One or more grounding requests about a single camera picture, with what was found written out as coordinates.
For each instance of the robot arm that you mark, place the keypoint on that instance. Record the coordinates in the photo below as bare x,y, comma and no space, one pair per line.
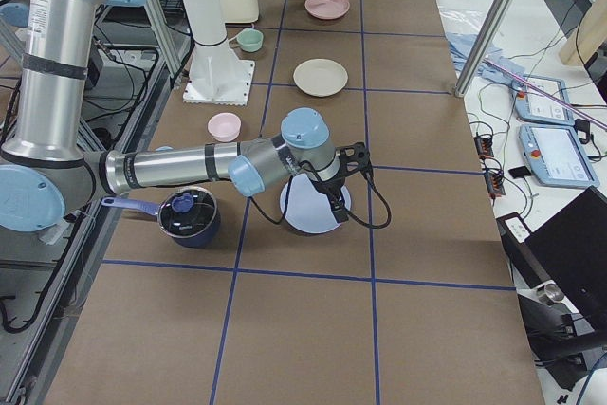
45,176

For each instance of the cream plate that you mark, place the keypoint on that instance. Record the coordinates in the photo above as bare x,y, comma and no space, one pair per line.
320,77

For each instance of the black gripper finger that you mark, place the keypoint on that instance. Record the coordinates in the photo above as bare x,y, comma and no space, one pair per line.
338,209

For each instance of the dark blue pot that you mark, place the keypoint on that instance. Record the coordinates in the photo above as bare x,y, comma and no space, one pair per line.
189,216

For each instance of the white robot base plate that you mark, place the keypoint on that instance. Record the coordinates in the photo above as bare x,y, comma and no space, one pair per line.
214,83

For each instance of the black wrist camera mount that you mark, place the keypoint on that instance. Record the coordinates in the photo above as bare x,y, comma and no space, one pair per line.
354,158

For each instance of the black laptop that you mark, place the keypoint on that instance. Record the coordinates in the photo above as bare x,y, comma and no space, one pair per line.
568,249

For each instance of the lower teach pendant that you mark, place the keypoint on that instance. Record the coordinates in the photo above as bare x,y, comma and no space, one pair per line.
555,156

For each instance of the pink bowl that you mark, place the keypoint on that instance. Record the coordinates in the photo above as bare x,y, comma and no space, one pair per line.
224,127

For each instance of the blue plate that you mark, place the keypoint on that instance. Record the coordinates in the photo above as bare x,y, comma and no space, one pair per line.
306,209

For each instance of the teach pendant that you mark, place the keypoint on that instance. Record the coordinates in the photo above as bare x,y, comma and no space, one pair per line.
531,106
555,156

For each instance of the aluminium frame post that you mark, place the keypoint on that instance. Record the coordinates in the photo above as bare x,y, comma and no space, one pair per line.
478,53

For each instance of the green cup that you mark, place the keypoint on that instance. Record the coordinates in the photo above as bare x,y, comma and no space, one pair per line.
249,40

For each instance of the upper teach pendant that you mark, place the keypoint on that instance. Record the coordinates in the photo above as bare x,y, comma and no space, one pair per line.
531,106

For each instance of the pink plate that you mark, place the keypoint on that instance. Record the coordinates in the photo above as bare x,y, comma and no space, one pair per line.
327,9

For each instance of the light blue cloth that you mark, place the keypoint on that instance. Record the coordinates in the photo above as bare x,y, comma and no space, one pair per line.
460,46

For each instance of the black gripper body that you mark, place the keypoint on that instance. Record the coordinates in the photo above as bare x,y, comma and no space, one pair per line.
331,184

